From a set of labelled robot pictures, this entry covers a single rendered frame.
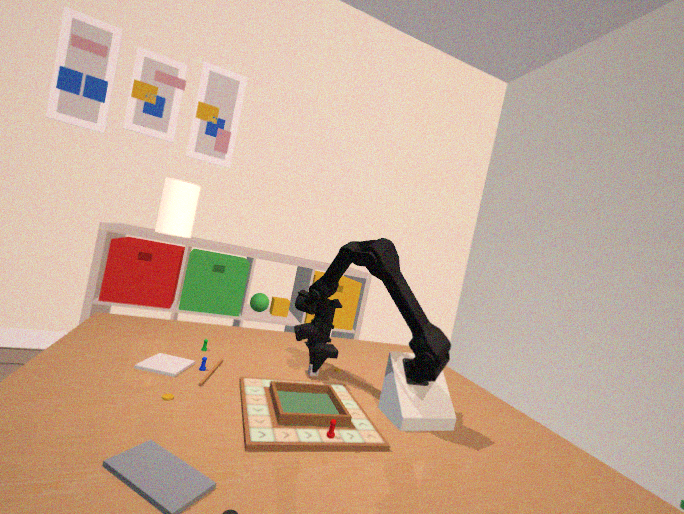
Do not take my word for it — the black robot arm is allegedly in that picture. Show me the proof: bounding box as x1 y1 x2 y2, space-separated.
294 238 452 386

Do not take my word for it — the thin brown stick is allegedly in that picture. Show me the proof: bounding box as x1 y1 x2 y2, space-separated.
199 359 223 386

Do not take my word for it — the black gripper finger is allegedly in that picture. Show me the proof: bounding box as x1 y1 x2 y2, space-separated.
305 341 314 364
310 349 327 372

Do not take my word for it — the white flat square tile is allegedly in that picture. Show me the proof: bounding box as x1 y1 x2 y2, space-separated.
134 353 196 377

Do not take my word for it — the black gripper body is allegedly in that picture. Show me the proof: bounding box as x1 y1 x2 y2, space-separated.
307 318 339 358

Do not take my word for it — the red pawn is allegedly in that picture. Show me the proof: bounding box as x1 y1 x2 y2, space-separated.
327 419 336 439

